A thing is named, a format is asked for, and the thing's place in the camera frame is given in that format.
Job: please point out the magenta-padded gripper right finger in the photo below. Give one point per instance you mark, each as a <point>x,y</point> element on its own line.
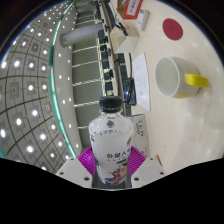
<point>143,168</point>

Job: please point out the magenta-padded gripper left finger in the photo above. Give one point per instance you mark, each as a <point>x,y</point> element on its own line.
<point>78,168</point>

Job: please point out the white labelled black-capped drink bottle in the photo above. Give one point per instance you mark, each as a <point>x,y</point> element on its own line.
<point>111,140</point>

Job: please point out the black desk telephone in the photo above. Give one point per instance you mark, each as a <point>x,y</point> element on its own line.
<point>129,91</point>

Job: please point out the white printed paper sheet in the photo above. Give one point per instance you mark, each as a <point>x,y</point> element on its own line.
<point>141,80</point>

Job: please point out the recessed round ceiling lights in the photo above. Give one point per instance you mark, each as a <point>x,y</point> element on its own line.
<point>30,87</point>

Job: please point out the row of black office chairs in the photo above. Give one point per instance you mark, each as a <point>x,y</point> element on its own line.
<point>106,65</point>

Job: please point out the small open beige cardboard box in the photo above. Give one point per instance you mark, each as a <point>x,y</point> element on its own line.
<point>128,41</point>

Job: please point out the flat round red coaster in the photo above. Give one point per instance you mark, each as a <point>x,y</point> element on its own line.
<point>172,29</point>

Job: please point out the red-edged open cardboard box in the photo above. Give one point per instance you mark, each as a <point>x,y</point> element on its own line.
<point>132,8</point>

